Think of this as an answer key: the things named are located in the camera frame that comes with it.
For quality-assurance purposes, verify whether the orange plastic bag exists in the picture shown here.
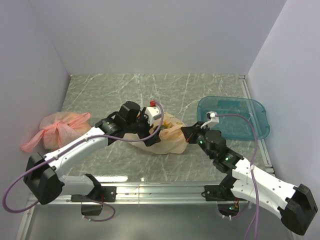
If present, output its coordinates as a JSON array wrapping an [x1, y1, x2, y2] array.
[[129, 112, 187, 155]]

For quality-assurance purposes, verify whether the green netted melon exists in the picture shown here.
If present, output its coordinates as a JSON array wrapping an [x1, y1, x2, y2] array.
[[160, 121, 174, 131]]

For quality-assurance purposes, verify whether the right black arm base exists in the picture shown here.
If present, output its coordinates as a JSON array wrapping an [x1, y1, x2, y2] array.
[[201, 185, 251, 219]]

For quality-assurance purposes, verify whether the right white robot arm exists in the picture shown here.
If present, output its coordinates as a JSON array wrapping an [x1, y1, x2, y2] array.
[[181, 122, 318, 236]]

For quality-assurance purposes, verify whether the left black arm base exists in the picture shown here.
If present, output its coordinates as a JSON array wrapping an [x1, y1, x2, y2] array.
[[70, 186, 117, 217]]

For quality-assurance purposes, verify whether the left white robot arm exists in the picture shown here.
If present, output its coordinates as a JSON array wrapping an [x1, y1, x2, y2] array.
[[23, 101, 164, 205]]

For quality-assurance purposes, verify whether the pink plastic bag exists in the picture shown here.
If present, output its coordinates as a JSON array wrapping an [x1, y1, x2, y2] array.
[[20, 112, 91, 153]]

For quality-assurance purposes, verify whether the teal plastic tray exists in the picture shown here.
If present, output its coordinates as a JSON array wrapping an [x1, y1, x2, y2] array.
[[196, 96, 270, 141]]

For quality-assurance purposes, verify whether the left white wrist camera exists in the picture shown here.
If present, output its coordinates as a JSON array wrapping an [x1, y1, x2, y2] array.
[[144, 100, 162, 126]]

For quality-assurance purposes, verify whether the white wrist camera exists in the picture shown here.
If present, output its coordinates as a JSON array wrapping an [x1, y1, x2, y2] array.
[[200, 111, 219, 129], [144, 100, 162, 126]]

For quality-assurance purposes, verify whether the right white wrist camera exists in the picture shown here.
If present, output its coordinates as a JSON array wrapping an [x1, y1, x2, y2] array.
[[200, 111, 219, 129]]

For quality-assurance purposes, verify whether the aluminium mounting rail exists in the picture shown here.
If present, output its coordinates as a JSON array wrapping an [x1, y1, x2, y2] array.
[[27, 181, 292, 206]]

